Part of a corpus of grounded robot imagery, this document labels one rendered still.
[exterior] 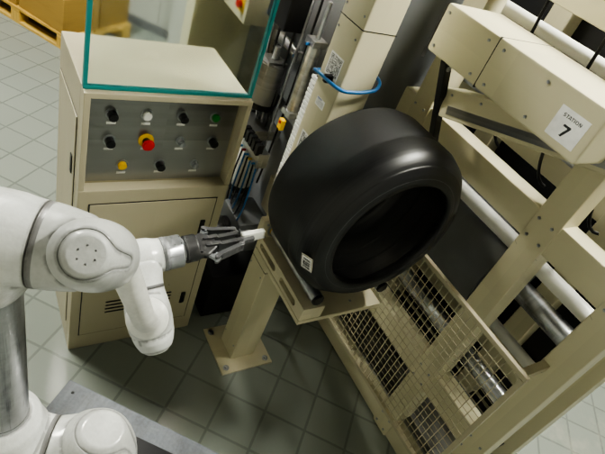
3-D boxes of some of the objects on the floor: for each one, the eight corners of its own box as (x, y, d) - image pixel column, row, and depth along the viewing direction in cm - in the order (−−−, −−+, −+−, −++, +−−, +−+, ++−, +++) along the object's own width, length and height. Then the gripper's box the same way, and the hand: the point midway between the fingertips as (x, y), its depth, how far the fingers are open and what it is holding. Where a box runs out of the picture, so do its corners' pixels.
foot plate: (203, 330, 254) (203, 327, 252) (250, 320, 268) (251, 317, 267) (221, 376, 238) (222, 373, 237) (271, 362, 253) (273, 359, 251)
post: (220, 339, 253) (492, -405, 102) (244, 333, 261) (531, -368, 109) (229, 360, 246) (538, -409, 94) (254, 354, 253) (578, -369, 101)
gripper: (191, 258, 129) (275, 240, 140) (176, 223, 137) (257, 208, 147) (189, 276, 134) (271, 258, 145) (175, 242, 142) (253, 226, 153)
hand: (252, 235), depth 145 cm, fingers closed
